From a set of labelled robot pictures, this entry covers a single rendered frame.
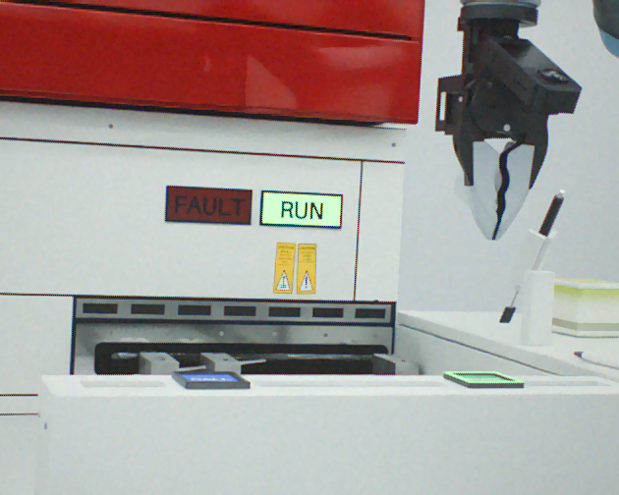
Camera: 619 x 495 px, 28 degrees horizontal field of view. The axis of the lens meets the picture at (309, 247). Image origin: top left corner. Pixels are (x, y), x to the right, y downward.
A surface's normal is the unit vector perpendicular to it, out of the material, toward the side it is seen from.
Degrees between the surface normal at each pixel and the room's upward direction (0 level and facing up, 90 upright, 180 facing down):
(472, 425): 90
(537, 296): 90
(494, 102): 90
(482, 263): 90
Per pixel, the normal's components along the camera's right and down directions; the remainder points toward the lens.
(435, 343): -0.95, -0.04
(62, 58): 0.32, 0.07
